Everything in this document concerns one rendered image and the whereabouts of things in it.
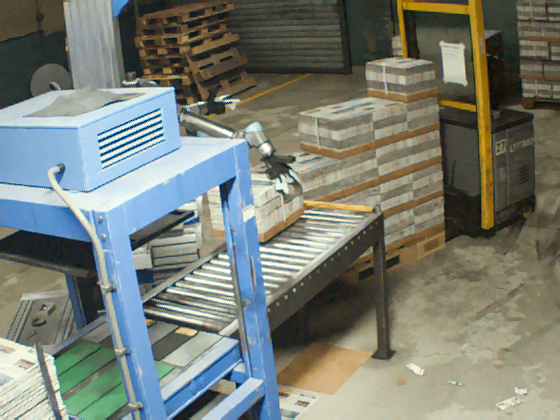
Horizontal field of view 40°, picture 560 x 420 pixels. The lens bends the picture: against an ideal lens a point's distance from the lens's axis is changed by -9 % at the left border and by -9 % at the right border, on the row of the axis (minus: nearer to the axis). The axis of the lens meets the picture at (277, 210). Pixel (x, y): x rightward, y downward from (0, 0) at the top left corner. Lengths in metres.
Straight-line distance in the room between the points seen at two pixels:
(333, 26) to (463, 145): 6.48
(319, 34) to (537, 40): 4.07
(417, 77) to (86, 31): 2.18
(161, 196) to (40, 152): 0.41
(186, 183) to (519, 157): 3.85
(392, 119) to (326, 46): 7.16
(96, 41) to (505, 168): 3.05
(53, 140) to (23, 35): 9.42
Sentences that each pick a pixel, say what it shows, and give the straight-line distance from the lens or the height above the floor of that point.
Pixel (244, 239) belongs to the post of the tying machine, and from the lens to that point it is 2.70.
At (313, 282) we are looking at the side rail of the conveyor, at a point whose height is 0.74.
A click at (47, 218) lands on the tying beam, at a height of 1.50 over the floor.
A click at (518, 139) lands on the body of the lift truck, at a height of 0.64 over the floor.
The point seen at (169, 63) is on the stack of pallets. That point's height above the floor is 0.59.
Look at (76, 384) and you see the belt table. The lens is 2.89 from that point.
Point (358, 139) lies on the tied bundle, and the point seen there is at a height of 0.92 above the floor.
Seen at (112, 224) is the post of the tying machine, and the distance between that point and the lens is 2.19.
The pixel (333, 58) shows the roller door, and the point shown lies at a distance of 12.21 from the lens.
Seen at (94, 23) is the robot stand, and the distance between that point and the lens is 4.17.
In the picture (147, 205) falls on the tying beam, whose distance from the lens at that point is 2.29.
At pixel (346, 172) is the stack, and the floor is 0.74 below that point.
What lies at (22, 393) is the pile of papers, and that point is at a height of 1.00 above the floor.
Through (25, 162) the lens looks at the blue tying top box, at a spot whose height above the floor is 1.63.
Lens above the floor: 2.20
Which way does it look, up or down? 19 degrees down
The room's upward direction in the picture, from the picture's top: 6 degrees counter-clockwise
